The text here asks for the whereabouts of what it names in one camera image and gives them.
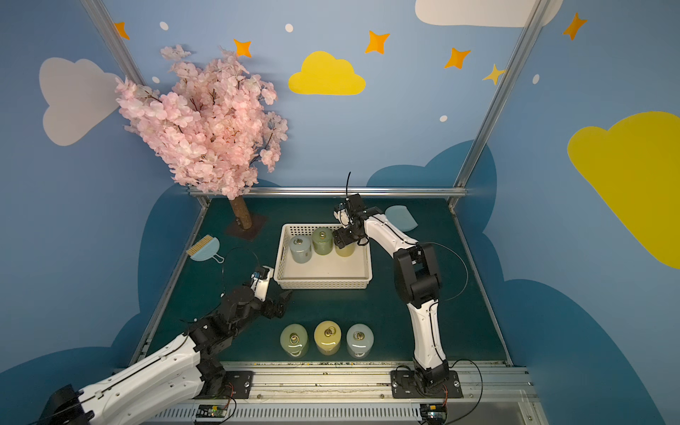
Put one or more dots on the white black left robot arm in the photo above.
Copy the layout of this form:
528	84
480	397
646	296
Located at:
185	368

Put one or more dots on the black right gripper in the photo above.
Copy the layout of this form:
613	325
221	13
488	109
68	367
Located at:
346	235

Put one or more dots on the left side floor rail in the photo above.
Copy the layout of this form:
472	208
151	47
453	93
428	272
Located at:
162	257

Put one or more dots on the floor rail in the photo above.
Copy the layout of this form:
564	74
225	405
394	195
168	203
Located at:
162	257
478	276

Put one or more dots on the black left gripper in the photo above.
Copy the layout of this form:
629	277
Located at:
273	307

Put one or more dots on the left aluminium frame post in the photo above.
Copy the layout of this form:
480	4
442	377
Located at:
105	26

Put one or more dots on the white perforated plastic basket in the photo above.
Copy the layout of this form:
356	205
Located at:
329	272

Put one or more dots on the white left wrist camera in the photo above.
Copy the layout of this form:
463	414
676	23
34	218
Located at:
260	280

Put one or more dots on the dark green tea canister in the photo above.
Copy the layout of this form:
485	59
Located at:
294	340

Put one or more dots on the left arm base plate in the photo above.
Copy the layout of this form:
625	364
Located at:
235	383

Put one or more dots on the rear aluminium frame rail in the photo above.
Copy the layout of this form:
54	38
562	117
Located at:
369	192

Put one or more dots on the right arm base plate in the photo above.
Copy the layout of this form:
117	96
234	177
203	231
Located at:
405	384

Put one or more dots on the blue grey tea canister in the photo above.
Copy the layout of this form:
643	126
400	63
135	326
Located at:
360	340
301	247

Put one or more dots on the pink cherry blossom tree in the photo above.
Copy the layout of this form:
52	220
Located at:
213	128

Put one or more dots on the blue hand brush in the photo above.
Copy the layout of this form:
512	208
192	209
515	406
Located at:
207	248

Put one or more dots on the light blue plastic dustpan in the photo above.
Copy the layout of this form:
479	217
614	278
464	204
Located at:
400	217

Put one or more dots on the right side floor rail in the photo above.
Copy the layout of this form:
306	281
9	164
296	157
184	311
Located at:
478	276

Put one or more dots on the aluminium frame post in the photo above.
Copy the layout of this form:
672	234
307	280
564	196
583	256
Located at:
105	26
537	19

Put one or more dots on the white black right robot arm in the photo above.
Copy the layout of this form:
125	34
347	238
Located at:
417	281

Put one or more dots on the front aluminium mounting rail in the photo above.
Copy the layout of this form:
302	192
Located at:
360	393

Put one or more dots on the yellow green tea canister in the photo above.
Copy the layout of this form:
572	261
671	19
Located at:
345	251

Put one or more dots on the right aluminium frame post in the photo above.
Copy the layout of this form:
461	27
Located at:
537	19

